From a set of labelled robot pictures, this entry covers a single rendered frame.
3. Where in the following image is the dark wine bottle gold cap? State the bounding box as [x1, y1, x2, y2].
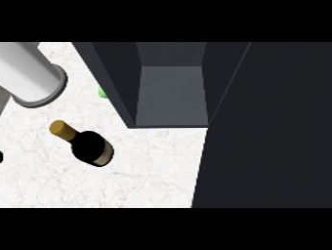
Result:
[47, 119, 115, 168]

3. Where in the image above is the dark grey open cabinet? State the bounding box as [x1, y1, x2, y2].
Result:
[72, 42, 252, 130]

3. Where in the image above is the white cylinder grey rim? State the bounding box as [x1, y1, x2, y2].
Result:
[0, 42, 69, 109]

